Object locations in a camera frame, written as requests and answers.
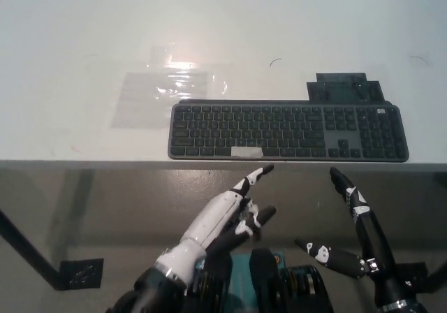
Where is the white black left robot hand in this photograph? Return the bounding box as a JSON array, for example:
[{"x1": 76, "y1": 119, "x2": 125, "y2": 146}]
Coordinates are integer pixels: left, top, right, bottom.
[{"x1": 153, "y1": 164, "x2": 277, "y2": 288}]

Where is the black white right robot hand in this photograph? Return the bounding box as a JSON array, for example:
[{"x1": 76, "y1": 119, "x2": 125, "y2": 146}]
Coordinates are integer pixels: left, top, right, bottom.
[{"x1": 294, "y1": 166, "x2": 418, "y2": 302}]

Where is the dark grey computer keyboard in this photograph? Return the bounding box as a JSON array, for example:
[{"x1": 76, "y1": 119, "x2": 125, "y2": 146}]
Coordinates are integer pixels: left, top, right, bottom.
[{"x1": 167, "y1": 99, "x2": 410, "y2": 163}]

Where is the clear plastic sheet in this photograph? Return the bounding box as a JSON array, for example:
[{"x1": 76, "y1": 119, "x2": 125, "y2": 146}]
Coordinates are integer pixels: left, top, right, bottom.
[{"x1": 110, "y1": 43, "x2": 230, "y2": 131}]

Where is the dark grey mount plate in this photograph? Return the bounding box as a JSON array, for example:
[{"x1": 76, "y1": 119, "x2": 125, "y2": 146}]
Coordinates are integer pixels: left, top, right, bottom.
[{"x1": 306, "y1": 73, "x2": 383, "y2": 103}]

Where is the white tape strip on spacebar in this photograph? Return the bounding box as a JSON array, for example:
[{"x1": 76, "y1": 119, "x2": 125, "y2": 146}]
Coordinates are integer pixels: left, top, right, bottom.
[{"x1": 230, "y1": 146, "x2": 264, "y2": 158}]

